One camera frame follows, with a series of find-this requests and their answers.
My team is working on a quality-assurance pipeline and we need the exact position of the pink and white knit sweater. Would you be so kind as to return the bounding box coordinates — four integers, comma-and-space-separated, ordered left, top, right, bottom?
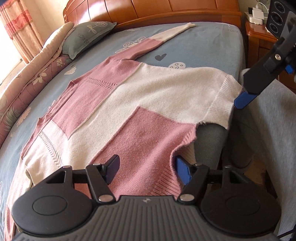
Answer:
4, 22, 243, 241

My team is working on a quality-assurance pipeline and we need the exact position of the blue patterned bed sheet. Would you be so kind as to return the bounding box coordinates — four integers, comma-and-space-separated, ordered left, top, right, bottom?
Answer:
1, 22, 244, 240

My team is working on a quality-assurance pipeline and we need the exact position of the orange wooden headboard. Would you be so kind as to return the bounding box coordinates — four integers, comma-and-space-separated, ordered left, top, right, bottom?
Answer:
63, 0, 242, 31

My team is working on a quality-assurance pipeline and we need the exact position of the small white desk fan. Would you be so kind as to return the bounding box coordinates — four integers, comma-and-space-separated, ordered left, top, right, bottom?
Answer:
256, 0, 271, 9

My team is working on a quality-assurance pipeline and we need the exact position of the grey trouser leg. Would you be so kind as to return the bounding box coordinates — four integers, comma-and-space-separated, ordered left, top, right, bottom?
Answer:
194, 80, 295, 235

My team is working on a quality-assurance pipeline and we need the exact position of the white power strip with chargers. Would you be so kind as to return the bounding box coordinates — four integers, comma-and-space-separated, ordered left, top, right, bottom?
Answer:
244, 7, 267, 25

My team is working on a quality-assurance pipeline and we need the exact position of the pink floral quilt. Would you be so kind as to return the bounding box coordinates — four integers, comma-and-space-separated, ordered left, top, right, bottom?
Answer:
1, 22, 74, 144

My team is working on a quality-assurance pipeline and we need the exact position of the wooden nightstand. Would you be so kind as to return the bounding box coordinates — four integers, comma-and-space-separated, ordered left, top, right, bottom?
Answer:
243, 19, 295, 95

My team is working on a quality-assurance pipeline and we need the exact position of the grey-green flower pillow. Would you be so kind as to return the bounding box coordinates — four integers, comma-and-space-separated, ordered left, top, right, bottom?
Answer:
62, 21, 117, 60

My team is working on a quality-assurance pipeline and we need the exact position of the pink striped curtain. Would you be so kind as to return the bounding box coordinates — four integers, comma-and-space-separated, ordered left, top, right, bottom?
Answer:
1, 0, 44, 64

